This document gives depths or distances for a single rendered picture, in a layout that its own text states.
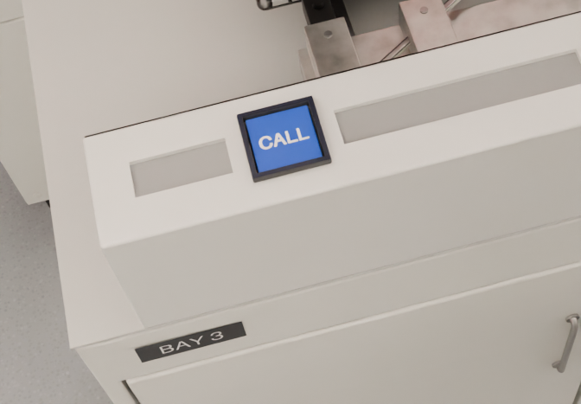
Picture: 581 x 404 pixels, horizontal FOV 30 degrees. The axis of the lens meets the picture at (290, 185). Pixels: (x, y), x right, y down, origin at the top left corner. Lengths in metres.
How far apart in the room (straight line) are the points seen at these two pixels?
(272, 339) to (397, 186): 0.23
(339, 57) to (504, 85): 0.15
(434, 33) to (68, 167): 0.33
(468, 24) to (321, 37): 0.13
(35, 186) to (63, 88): 0.81
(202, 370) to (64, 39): 0.33
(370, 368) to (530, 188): 0.30
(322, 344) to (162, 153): 0.28
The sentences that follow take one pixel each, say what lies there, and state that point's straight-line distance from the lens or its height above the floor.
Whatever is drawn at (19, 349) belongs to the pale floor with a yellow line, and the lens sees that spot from 1.83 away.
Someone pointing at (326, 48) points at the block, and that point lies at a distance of 0.87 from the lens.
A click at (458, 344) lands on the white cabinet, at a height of 0.62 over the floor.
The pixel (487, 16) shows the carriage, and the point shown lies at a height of 0.88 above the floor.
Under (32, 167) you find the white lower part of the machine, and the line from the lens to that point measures 1.76.
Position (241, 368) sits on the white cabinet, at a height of 0.70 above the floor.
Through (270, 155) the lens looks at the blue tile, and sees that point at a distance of 0.75.
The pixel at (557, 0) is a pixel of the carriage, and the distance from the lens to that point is 0.94.
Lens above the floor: 1.60
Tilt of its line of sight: 59 degrees down
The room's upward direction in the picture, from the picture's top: 11 degrees counter-clockwise
